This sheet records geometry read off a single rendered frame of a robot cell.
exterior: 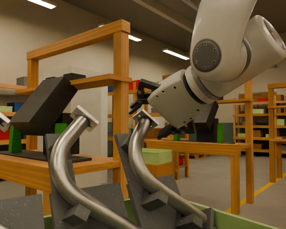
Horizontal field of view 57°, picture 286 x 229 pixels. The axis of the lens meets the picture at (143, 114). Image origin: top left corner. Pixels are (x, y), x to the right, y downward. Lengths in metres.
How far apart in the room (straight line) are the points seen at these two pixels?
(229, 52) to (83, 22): 8.19
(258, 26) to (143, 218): 0.42
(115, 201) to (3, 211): 0.21
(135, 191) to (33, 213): 0.21
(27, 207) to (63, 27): 7.61
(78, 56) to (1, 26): 2.17
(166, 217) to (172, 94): 0.28
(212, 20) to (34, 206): 0.41
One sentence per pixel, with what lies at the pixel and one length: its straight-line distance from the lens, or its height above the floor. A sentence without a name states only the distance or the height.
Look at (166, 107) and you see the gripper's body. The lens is 0.55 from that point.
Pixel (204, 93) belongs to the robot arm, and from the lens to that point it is 0.49.
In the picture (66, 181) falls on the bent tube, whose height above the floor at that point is 1.06.
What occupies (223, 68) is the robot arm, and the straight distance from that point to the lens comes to 0.40.
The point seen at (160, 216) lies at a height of 0.96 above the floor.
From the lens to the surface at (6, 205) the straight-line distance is 0.51.
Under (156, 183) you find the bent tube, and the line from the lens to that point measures 0.57.
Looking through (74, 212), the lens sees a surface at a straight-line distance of 0.47.
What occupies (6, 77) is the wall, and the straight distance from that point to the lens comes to 6.92.
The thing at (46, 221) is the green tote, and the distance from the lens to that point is 0.65.
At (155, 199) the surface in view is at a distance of 0.56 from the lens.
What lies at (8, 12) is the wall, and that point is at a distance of 7.33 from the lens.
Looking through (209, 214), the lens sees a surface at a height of 0.95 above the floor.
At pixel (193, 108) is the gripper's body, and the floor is 1.19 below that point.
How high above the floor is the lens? 1.16
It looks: 2 degrees up
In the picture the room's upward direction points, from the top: straight up
